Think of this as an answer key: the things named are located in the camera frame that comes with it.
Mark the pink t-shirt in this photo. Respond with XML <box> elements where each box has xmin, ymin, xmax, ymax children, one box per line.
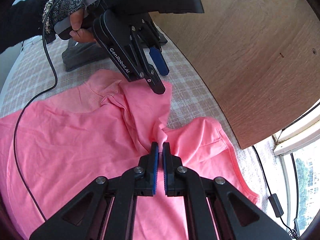
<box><xmin>1</xmin><ymin>69</ymin><xmax>261</xmax><ymax>239</ymax></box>

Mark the black sleeved left forearm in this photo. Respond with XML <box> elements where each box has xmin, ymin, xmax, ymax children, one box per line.
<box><xmin>1</xmin><ymin>0</ymin><xmax>48</xmax><ymax>52</ymax></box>

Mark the left hand with grey glove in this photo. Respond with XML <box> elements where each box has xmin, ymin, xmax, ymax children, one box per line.
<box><xmin>42</xmin><ymin>0</ymin><xmax>95</xmax><ymax>43</ymax></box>

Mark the grey folded garment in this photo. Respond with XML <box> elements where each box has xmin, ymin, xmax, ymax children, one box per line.
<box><xmin>62</xmin><ymin>39</ymin><xmax>110</xmax><ymax>72</ymax></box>

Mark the checkered bed sheet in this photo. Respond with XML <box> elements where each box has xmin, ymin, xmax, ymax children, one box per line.
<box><xmin>1</xmin><ymin>36</ymin><xmax>268</xmax><ymax>211</ymax></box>

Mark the wooden headboard panel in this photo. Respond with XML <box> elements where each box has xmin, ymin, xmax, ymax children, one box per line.
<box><xmin>152</xmin><ymin>0</ymin><xmax>319</xmax><ymax>148</ymax></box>

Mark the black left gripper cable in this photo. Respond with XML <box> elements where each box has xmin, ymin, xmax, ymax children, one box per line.
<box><xmin>12</xmin><ymin>0</ymin><xmax>106</xmax><ymax>222</ymax></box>

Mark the black cable with adapter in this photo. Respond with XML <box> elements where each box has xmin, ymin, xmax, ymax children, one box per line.
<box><xmin>252</xmin><ymin>144</ymin><xmax>299</xmax><ymax>239</ymax></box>

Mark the window frame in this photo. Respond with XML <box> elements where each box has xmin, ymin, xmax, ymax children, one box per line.
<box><xmin>273</xmin><ymin>101</ymin><xmax>319</xmax><ymax>236</ymax></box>

